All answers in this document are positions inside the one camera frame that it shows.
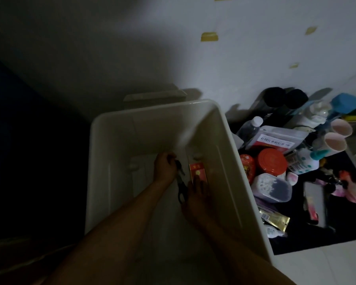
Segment person's left hand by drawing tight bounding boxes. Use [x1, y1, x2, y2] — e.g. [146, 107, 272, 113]
[153, 151, 178, 187]

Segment person's right hand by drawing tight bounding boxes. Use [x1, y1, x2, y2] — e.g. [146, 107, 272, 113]
[181, 176, 217, 232]

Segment black scissors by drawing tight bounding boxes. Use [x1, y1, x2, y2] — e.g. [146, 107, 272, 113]
[175, 173, 190, 204]

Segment small red box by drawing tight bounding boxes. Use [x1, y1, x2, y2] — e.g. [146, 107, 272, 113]
[188, 162, 209, 187]

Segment white plastic storage bin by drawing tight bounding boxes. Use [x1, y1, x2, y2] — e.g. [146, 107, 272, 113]
[84, 99, 276, 285]

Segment red heart shaped tin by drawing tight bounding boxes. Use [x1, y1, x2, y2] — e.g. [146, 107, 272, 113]
[239, 153, 257, 184]

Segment purple packet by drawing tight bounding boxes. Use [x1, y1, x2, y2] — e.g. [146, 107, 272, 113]
[255, 201, 278, 216]

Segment clear cotton swab box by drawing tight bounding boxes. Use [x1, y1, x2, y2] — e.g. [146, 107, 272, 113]
[251, 173, 293, 204]

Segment gold foil packet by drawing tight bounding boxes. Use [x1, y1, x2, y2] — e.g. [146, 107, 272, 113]
[260, 212, 291, 233]

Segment orange red round jar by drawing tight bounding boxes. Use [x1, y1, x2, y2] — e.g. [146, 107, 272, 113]
[257, 148, 288, 177]

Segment clear bottle white cap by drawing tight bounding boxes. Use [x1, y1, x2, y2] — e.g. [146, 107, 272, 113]
[236, 116, 265, 140]

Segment zip pouch red label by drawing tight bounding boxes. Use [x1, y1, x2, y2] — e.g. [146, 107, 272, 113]
[244, 125, 308, 155]

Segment white lotion bottle teal cap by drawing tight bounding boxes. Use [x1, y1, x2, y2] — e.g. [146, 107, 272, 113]
[286, 148, 327, 175]

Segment phone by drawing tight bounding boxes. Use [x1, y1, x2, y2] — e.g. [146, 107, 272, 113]
[302, 180, 326, 228]

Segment orange hair clip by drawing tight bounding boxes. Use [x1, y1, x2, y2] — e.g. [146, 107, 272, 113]
[337, 170, 353, 185]

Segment cream plush covered bottle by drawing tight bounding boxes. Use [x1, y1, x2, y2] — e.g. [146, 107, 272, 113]
[294, 101, 330, 131]

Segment white cup pink inside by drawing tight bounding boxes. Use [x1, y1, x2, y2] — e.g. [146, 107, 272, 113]
[331, 118, 354, 139]
[323, 132, 348, 156]

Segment blue plastic bottle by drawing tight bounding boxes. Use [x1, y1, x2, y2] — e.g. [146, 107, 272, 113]
[326, 93, 356, 121]

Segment person's left forearm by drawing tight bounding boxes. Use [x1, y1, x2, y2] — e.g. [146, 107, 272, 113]
[46, 180, 172, 285]

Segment person's right forearm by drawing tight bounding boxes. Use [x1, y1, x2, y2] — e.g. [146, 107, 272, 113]
[195, 222, 297, 285]

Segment black table countertop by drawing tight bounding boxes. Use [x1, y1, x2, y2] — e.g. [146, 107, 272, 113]
[228, 91, 356, 256]

